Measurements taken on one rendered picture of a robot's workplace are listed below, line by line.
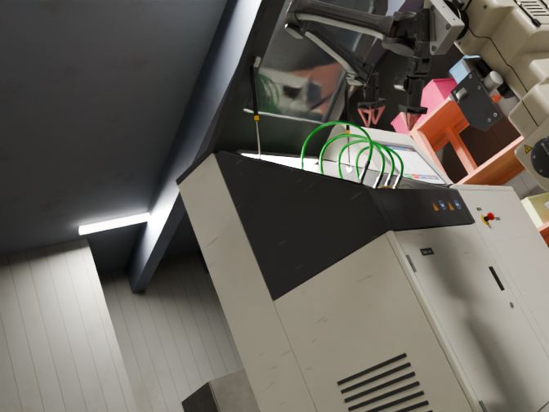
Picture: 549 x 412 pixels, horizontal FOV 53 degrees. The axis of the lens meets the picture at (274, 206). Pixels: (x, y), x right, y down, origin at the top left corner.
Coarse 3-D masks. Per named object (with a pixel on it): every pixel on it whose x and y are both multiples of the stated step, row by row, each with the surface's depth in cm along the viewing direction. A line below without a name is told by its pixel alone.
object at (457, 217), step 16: (384, 192) 185; (400, 192) 194; (416, 192) 202; (432, 192) 212; (448, 192) 222; (400, 208) 187; (416, 208) 195; (432, 208) 204; (448, 208) 214; (400, 224) 181; (416, 224) 189; (432, 224) 198; (448, 224) 207; (464, 224) 218
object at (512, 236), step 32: (352, 128) 276; (352, 160) 267; (480, 192) 248; (512, 192) 279; (480, 224) 228; (512, 224) 254; (512, 256) 233; (544, 256) 261; (512, 288) 217; (544, 288) 239; (544, 320) 220
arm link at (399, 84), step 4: (408, 64) 210; (412, 64) 209; (408, 68) 211; (412, 68) 209; (408, 72) 212; (412, 72) 210; (428, 72) 214; (396, 76) 221; (400, 76) 219; (404, 76) 217; (408, 76) 217; (412, 76) 211; (416, 76) 211; (420, 76) 212; (424, 76) 213; (396, 80) 220; (400, 80) 218; (404, 80) 216; (396, 84) 220; (400, 84) 218; (404, 84) 217; (396, 88) 222; (400, 88) 219; (404, 88) 218
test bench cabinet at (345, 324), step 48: (384, 240) 175; (336, 288) 188; (384, 288) 176; (288, 336) 203; (336, 336) 189; (384, 336) 176; (432, 336) 165; (336, 384) 189; (384, 384) 176; (432, 384) 165
